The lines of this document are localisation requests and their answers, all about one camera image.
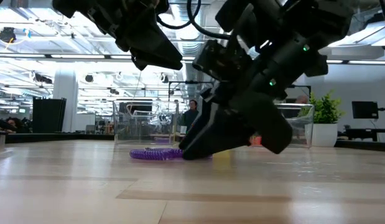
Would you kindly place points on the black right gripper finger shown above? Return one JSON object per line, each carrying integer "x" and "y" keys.
{"x": 270, "y": 124}
{"x": 217, "y": 130}

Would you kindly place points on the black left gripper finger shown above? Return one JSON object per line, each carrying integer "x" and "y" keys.
{"x": 139, "y": 63}
{"x": 155, "y": 46}

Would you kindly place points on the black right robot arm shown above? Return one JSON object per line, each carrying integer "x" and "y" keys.
{"x": 304, "y": 15}

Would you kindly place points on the person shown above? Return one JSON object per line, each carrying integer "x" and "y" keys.
{"x": 301, "y": 99}
{"x": 190, "y": 116}
{"x": 13, "y": 124}

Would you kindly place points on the green plant in white pot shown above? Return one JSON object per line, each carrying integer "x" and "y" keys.
{"x": 324, "y": 133}

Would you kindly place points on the long ceiling light strip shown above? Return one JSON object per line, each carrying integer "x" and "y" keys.
{"x": 77, "y": 56}

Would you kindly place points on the clear plastic bin with sticker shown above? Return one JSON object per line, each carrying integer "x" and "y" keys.
{"x": 130, "y": 130}

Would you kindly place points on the black computer monitor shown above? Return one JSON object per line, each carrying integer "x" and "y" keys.
{"x": 364, "y": 109}

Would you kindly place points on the black partition panel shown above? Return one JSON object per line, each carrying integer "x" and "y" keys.
{"x": 49, "y": 115}

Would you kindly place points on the black ceiling device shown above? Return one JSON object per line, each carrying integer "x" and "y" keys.
{"x": 7, "y": 34}

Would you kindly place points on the black gantry frame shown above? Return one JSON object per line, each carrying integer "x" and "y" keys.
{"x": 301, "y": 86}
{"x": 186, "y": 82}

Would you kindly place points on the silver ventilation duct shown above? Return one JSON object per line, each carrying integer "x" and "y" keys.
{"x": 192, "y": 91}

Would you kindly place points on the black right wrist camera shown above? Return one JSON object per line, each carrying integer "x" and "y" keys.
{"x": 217, "y": 62}

